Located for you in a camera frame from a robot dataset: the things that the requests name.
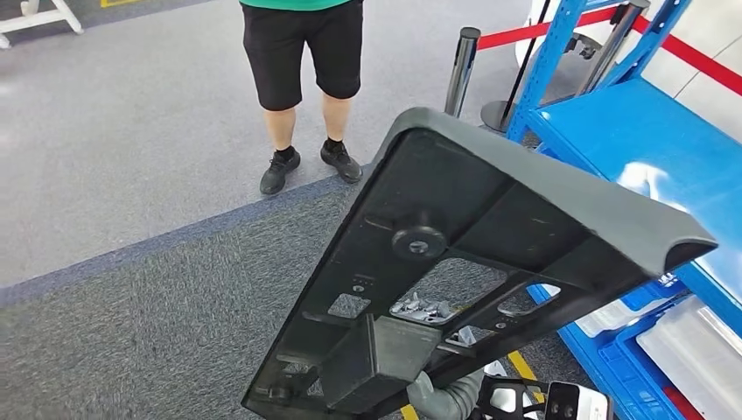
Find red barrier belt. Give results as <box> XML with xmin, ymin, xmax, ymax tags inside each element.
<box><xmin>478</xmin><ymin>5</ymin><xmax>619</xmax><ymax>53</ymax></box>

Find white car with red stripe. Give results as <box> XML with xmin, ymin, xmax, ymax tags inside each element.
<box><xmin>514</xmin><ymin>0</ymin><xmax>742</xmax><ymax>146</ymax></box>

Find person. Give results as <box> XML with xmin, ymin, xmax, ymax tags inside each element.
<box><xmin>238</xmin><ymin>0</ymin><xmax>365</xmax><ymax>197</ymax></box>

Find blue plastic bin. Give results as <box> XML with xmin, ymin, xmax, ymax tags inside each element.
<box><xmin>619</xmin><ymin>277</ymin><xmax>688</xmax><ymax>312</ymax></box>
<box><xmin>614</xmin><ymin>315</ymin><xmax>697</xmax><ymax>420</ymax></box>

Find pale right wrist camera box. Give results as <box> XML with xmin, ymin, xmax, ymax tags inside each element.
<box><xmin>543</xmin><ymin>381</ymin><xmax>614</xmax><ymax>420</ymax></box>

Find yellow floor tape square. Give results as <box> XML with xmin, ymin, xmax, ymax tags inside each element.
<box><xmin>400</xmin><ymin>350</ymin><xmax>546</xmax><ymax>420</ymax></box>

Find black plastic plate bracket part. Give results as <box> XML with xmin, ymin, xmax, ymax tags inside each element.
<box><xmin>240</xmin><ymin>107</ymin><xmax>718</xmax><ymax>420</ymax></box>

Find white furniture frame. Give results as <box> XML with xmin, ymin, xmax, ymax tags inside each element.
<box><xmin>0</xmin><ymin>0</ymin><xmax>84</xmax><ymax>51</ymax></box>

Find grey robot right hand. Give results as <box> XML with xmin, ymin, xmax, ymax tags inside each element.
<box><xmin>389</xmin><ymin>291</ymin><xmax>480</xmax><ymax>420</ymax></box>

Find blue metal shelf rack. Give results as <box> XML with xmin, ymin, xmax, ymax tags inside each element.
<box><xmin>505</xmin><ymin>0</ymin><xmax>742</xmax><ymax>420</ymax></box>

